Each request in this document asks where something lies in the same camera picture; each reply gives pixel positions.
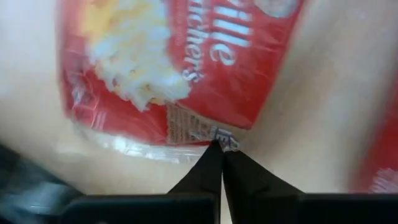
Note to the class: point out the red popcorn packet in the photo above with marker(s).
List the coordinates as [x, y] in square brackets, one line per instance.
[382, 149]
[233, 93]

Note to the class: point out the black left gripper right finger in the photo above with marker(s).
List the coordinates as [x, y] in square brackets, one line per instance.
[255, 193]

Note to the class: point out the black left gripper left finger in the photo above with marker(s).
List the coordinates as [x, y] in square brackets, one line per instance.
[208, 174]

